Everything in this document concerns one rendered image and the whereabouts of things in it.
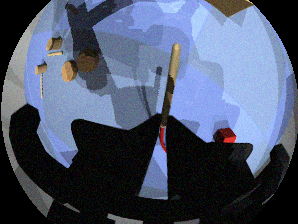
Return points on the dark red square block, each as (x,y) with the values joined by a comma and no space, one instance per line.
(225,135)

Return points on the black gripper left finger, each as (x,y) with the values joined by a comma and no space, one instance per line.
(133,147)

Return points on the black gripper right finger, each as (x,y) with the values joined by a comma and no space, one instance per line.
(188,156)

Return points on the red string with wooden stick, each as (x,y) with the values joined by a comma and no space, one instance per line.
(170,84)

